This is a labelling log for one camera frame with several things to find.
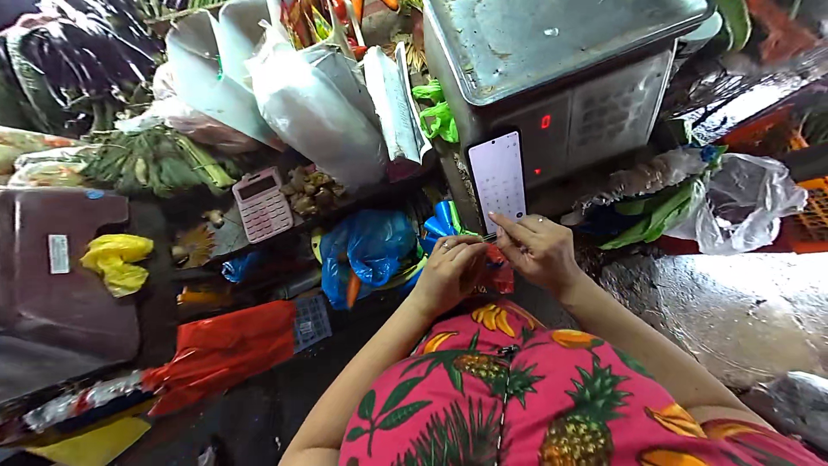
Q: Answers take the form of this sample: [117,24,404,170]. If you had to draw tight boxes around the red plastic bag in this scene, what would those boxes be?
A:
[141,299,297,418]

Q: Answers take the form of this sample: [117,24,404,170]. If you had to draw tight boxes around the small red plastic packet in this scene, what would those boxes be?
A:
[477,241,516,295]

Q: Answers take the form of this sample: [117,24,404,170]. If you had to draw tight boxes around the white folded paper stack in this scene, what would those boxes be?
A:
[363,41,433,183]

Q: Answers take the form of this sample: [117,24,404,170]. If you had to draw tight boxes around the pinkish translucent plastic bag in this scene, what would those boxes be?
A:
[115,61,263,154]

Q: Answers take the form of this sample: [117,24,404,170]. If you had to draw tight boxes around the pile of chili peppers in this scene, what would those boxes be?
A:
[282,0,401,62]

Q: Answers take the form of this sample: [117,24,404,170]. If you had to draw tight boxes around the blue ribbon-like plastic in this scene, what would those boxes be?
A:
[420,200,461,255]

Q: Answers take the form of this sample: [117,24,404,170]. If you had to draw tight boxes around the white plastic bag bundle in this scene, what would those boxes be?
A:
[246,22,389,190]

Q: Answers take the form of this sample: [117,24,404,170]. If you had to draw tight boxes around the clear bags of vegetables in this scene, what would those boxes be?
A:
[0,126,103,189]

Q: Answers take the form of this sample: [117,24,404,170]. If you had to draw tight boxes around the blue plastic bag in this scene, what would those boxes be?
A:
[320,209,419,311]

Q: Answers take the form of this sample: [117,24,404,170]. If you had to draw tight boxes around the person's right hand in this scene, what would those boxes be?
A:
[487,211,585,302]

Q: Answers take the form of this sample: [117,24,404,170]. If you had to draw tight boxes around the person's right forearm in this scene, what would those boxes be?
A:
[560,268,777,433]

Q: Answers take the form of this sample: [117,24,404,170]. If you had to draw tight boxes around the bright green plastic bag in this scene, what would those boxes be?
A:
[411,79,460,144]

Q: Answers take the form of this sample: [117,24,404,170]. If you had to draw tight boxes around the pile of ginger pieces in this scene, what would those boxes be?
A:
[281,164,345,216]

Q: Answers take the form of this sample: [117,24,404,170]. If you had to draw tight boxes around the small blue plastic scrap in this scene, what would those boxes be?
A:
[221,251,262,284]

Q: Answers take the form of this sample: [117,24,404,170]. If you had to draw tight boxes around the person's left hand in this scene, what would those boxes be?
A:
[413,235,490,318]

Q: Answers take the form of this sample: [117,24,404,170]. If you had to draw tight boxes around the pink calculator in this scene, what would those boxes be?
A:
[232,166,295,244]

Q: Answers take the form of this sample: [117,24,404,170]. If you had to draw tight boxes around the orange plastic crate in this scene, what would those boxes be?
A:
[779,176,828,255]

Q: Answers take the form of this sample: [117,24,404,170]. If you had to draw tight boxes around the silver foil packet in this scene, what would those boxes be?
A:
[22,370,148,435]

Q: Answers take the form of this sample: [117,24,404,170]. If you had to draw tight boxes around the bundle of green stalks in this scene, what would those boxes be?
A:
[74,126,238,198]

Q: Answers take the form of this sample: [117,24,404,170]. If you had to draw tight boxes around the digital weighing scale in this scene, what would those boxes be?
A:
[423,0,718,215]

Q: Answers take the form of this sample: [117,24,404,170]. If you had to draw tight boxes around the crumpled grey plastic bag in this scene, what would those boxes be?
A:
[740,371,828,453]

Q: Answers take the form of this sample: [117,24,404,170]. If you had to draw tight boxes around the yellow flat sheet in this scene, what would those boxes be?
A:
[25,401,154,466]

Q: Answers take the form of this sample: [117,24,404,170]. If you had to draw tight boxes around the green leafy vegetable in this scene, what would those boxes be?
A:
[599,178,699,251]

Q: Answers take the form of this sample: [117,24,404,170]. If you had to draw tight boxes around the yellow plastic bag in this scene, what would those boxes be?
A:
[79,233,155,299]

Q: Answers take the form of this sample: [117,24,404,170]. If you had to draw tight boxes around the white curved plastic container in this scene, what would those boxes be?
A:
[165,0,286,151]

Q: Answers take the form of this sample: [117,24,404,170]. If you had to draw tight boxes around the pile of purple eggplants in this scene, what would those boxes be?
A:
[0,0,166,135]

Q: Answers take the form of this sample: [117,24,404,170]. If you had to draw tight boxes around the person's body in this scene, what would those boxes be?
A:
[338,296,828,466]

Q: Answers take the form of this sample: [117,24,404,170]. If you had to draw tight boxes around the dark printed plastic packet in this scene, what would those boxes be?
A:
[293,295,332,354]

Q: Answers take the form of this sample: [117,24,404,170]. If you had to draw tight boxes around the clear plastic bag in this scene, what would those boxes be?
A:
[666,153,809,256]

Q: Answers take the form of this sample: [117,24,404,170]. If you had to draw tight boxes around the large brown plastic box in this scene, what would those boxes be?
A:
[0,186,142,405]

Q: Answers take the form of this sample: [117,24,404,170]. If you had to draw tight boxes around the smartphone with lit screen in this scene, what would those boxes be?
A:
[466,130,528,236]

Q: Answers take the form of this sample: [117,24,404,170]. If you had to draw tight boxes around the person's left forearm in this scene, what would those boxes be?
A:
[278,293,437,466]

